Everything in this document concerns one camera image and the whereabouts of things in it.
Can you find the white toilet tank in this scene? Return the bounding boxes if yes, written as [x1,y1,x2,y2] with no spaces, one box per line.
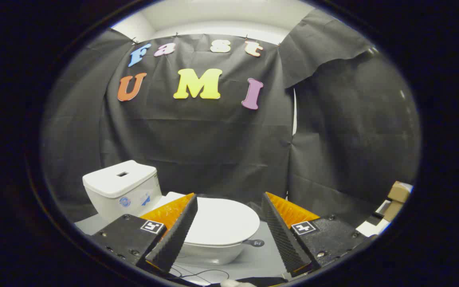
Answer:
[82,160,163,222]

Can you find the thin black floor cables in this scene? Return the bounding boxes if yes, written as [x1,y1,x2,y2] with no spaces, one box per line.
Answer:
[170,263,230,283]

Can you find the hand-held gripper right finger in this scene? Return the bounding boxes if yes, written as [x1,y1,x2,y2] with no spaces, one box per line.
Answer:
[261,192,373,275]

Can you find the black backdrop cloth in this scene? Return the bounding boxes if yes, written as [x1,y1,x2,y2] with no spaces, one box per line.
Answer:
[42,8,420,228]

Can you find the flat white box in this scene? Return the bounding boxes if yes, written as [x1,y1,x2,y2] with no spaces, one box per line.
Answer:
[356,218,390,238]

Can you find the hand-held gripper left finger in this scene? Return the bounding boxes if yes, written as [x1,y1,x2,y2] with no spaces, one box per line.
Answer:
[90,193,198,273]

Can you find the brown cardboard box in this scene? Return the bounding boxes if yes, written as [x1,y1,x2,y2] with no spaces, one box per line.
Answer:
[388,181,413,202]
[382,201,404,222]

